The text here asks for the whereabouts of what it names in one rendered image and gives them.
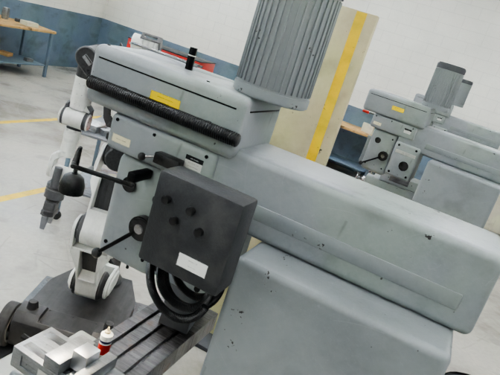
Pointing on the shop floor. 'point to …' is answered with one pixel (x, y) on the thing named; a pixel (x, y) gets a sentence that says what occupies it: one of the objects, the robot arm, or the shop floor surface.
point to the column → (317, 325)
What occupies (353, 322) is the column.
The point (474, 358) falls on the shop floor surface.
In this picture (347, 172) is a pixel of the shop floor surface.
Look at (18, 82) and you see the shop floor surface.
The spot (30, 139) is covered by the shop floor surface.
